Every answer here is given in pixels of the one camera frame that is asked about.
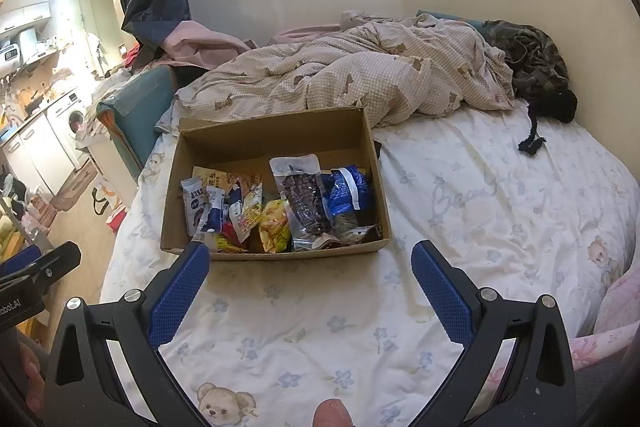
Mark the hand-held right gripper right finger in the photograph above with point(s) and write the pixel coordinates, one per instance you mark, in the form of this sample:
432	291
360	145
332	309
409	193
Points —
442	294

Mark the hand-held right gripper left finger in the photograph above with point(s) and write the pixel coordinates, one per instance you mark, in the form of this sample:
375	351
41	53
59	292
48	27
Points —
180	297

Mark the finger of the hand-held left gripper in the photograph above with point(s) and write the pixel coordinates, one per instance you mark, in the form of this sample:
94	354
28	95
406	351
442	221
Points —
20	259
60	257

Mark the slim white snack packet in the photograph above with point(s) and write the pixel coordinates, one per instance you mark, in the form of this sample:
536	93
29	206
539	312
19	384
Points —
194	202
215	212

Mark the small brown snack packet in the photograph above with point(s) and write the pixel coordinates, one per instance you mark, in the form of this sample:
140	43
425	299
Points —
355	236

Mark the white orange snack packet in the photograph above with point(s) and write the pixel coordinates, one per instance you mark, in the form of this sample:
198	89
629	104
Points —
249	214

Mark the yellow snack packet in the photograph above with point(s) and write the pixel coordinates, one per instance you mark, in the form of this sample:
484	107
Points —
275	227

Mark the tan peanut snack packet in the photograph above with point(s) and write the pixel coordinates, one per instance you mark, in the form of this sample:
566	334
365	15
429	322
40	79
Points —
220	179

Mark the dark blue snack packet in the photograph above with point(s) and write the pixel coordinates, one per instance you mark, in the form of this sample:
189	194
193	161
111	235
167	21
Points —
345	197

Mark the clear packet of dark snack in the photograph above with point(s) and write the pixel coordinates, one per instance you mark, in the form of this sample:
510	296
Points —
300	202

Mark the brown cardboard box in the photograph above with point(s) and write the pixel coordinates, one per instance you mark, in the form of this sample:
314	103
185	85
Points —
280	142

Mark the person's left hand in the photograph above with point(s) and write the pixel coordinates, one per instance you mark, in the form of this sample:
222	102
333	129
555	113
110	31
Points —
32	377

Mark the person's right hand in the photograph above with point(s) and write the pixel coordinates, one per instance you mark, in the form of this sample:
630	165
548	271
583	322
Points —
330	414

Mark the printed brown carton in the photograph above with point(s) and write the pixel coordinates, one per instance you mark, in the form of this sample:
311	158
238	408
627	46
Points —
42	212

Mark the white orange shopping bag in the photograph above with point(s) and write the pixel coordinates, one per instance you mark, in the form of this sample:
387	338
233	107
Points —
107	207

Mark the brown patterned rug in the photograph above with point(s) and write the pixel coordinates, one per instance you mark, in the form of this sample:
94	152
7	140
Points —
75	189

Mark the white floor cabinet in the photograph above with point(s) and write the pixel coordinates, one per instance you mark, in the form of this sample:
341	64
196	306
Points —
35	157

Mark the white washing machine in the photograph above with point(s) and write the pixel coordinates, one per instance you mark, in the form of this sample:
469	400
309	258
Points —
70	122

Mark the pile of clothes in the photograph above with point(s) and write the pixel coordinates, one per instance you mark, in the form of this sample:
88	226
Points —
100	107

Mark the teal headboard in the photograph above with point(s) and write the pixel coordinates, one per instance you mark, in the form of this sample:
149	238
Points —
140	102

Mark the pink floral pillow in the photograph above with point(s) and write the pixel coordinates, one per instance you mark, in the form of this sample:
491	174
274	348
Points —
620	307

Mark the person's grey trouser leg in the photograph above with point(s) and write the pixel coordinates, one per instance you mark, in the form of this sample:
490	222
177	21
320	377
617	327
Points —
605	387

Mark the hanging towel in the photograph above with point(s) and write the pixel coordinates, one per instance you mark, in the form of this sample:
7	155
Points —
93	52

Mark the range hood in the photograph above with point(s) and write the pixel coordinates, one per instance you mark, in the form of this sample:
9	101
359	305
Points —
20	49

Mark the red clothes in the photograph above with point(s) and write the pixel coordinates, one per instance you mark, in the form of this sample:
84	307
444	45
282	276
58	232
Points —
131	56

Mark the tall white cabinet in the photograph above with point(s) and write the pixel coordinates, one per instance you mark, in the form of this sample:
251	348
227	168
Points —
75	17

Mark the checked bear print duvet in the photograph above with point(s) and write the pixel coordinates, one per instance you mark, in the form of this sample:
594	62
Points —
350	72

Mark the camouflage jacket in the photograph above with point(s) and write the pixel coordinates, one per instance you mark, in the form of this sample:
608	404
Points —
535	57

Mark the pink cloth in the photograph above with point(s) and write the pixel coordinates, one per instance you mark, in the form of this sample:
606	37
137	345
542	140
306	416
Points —
200	39

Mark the teal pillow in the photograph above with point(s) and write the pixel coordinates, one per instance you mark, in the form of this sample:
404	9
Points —
450	17

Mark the pink blanket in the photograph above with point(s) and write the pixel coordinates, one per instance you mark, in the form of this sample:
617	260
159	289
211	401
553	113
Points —
300	33

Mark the white wall cabinet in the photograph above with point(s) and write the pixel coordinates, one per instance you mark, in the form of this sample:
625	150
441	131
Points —
25	17

